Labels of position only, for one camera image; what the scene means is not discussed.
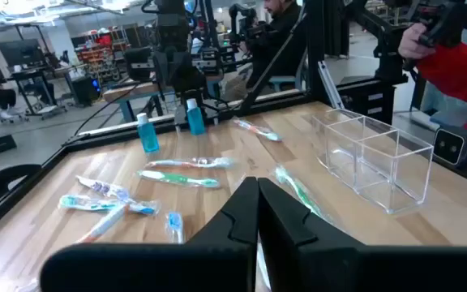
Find black table-level camera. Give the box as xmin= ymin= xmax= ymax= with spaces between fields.
xmin=433 ymin=126 xmax=467 ymax=168

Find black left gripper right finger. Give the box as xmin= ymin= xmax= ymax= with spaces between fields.
xmin=257 ymin=177 xmax=467 ymax=292

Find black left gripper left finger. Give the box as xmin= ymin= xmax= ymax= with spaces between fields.
xmin=40 ymin=176 xmax=259 ymax=292

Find silver aluminium extrusion bar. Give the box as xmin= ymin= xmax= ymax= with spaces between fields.
xmin=317 ymin=60 xmax=346 ymax=110

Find shelf with red bins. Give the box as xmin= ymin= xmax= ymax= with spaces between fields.
xmin=74 ymin=28 xmax=131 ymax=84

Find small blue mouthwash bottle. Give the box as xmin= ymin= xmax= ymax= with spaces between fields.
xmin=186 ymin=98 xmax=207 ymax=136
xmin=136 ymin=113 xmax=161 ymax=154

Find wooden table blue legs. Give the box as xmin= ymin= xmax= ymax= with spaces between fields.
xmin=102 ymin=79 xmax=178 ymax=123

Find black standing screen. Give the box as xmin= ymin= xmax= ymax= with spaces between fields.
xmin=0 ymin=38 xmax=46 ymax=68

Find black office desk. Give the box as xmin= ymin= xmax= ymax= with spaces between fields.
xmin=8 ymin=67 xmax=71 ymax=119

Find green toothbrush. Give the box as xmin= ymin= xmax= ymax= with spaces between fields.
xmin=137 ymin=169 xmax=221 ymax=189
xmin=274 ymin=165 xmax=334 ymax=224

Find black computer tower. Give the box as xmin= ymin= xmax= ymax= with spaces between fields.
xmin=71 ymin=75 xmax=101 ymax=107

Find black cable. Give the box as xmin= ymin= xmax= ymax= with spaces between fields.
xmin=72 ymin=80 xmax=144 ymax=138

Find blue toothbrush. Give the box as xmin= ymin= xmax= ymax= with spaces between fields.
xmin=58 ymin=194 xmax=161 ymax=217
xmin=165 ymin=210 xmax=186 ymax=245

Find clear acrylic organizer box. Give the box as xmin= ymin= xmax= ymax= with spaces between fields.
xmin=311 ymin=107 xmax=435 ymax=215

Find office chair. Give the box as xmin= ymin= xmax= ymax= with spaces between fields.
xmin=0 ymin=88 xmax=30 ymax=130

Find person's hand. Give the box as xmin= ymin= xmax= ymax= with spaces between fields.
xmin=397 ymin=23 xmax=437 ymax=61

